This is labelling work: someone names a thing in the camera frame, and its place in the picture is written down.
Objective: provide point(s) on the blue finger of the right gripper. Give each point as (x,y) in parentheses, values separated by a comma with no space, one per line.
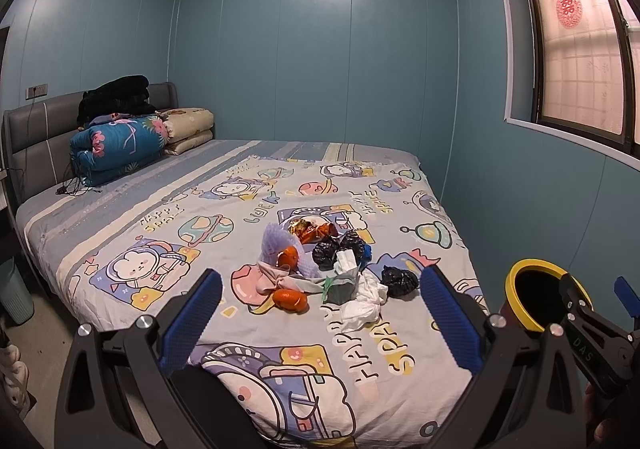
(627,296)
(574,297)

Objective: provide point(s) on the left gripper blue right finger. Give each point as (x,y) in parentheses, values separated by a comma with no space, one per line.
(457,316)

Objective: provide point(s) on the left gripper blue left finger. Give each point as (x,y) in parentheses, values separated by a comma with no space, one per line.
(184,318)

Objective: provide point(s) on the black plastic bag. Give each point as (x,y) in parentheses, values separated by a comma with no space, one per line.
(399,282)
(325,252)

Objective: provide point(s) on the green silver snack wrapper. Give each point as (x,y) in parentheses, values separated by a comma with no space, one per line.
(339,288)

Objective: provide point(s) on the purple foam fruit net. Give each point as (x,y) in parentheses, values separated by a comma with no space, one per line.
(275,239)

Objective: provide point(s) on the yellow rimmed trash bin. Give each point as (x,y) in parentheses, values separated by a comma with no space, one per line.
(531,297)

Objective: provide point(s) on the person's right hand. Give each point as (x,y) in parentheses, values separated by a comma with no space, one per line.
(599,428)

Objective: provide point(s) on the white crumpled tissue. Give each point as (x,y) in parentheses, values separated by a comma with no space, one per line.
(365,307)

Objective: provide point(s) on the orange peel front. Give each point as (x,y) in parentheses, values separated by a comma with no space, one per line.
(291,301)

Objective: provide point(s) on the orange peel near net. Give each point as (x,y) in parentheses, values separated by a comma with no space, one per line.
(287,259)

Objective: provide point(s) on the cartoon space print bedsheet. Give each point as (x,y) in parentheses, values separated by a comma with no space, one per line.
(295,380)

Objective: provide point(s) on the orange snack wrapper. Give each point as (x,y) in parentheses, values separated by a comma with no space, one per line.
(312,231)

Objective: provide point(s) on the teal laundry basket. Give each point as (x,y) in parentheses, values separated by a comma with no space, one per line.
(14,295)

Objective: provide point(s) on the white shoes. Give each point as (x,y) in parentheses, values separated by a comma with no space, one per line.
(14,379)

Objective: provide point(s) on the blue flamingo print quilt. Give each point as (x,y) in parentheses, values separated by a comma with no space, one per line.
(106,151)

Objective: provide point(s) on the beige folded quilt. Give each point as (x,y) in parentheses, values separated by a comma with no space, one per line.
(187,128)

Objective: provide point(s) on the black clothing pile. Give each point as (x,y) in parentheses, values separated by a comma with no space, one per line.
(124,95)

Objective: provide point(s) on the grey upholstered headboard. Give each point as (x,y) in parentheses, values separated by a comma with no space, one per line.
(36,139)

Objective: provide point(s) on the wall power socket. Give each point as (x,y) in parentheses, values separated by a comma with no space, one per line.
(37,91)

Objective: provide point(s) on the window with dark frame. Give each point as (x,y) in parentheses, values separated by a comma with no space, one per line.
(587,70)

